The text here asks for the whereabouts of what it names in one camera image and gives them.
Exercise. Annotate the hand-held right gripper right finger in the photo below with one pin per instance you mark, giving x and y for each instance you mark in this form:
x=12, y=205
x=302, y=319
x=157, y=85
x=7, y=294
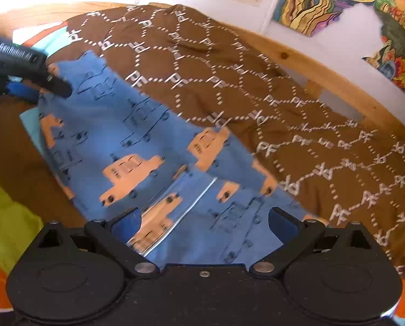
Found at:
x=281, y=225

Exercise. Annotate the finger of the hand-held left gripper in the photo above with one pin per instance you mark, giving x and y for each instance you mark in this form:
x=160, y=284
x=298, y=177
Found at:
x=24, y=91
x=58, y=86

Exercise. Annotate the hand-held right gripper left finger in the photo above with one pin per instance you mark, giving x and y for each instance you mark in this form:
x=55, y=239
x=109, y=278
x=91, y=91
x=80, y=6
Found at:
x=128, y=224

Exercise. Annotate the blue car print pants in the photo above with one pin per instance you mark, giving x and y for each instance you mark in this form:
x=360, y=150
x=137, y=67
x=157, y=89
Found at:
x=128, y=135

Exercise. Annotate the multicoloured bed sheet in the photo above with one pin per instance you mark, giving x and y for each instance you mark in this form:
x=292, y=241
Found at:
x=16, y=163

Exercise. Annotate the brown patterned duvet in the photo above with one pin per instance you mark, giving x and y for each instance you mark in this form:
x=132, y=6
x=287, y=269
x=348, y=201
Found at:
x=223, y=74

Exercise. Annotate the wooden bed frame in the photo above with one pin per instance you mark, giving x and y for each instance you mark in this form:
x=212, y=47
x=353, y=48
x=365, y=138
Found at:
x=301, y=66

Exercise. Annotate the white wall pipe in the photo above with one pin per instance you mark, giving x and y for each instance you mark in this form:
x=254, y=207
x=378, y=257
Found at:
x=273, y=3

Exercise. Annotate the colourful swirl wall poster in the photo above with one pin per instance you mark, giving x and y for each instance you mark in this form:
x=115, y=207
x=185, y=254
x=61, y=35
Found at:
x=318, y=3

